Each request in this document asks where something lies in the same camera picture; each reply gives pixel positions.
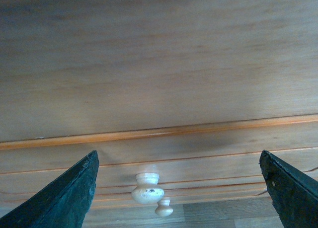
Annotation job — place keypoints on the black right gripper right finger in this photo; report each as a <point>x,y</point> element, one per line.
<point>294,194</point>

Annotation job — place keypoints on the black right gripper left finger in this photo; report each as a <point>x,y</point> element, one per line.
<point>63,203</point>

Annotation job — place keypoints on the wooden top drawer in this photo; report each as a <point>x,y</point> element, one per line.
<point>159,64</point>

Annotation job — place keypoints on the round wooden drawer knob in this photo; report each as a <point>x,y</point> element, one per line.
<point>147,191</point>

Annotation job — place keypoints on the lower drawer wooden knob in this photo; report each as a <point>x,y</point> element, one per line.
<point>164,209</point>

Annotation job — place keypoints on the wooden nightstand cabinet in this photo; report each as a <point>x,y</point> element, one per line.
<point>159,76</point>

